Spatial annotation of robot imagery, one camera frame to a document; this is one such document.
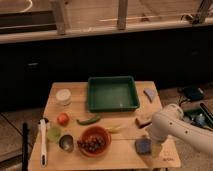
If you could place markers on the green plastic tray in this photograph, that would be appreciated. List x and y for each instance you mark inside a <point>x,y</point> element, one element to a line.
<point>112,94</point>

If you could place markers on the white handled brush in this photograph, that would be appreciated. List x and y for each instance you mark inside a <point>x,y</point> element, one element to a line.
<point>43,128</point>

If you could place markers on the metal measuring cup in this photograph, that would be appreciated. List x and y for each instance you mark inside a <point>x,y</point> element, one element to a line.
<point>66,143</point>

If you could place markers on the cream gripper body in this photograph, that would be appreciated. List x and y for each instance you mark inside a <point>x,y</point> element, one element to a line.
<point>156,148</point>

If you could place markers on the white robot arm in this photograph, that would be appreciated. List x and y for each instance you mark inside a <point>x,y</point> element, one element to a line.
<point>169,121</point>

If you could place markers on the orange bowl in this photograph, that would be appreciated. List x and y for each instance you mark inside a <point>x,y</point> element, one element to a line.
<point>96,131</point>

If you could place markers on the black pole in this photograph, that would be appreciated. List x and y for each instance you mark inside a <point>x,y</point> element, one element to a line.
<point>25,147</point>

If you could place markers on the black power adapter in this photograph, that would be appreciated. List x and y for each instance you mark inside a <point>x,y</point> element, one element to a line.
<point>193,93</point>

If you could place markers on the yellow green banana piece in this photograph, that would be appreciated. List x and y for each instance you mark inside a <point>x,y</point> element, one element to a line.
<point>114,130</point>

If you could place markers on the green bin with items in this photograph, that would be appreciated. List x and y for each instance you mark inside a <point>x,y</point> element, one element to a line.
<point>200,116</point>

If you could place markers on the green chili pepper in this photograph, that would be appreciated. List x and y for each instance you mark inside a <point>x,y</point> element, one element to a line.
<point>89,121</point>

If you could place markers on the red tomato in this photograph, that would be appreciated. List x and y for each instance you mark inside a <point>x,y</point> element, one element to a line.
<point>63,119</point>

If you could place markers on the dark grapes bunch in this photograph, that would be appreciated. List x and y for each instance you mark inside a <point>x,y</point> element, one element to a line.
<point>91,144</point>

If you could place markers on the light green lettuce leaf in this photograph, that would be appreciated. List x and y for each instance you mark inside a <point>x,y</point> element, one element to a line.
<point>53,134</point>

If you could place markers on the blue sponge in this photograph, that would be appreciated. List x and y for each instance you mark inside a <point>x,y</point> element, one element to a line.
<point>143,146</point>

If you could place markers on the scrub brush with black base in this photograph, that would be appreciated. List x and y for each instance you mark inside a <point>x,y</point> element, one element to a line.
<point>142,121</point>

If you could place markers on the white lidded jar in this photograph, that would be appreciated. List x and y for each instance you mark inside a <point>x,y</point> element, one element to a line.
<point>63,97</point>

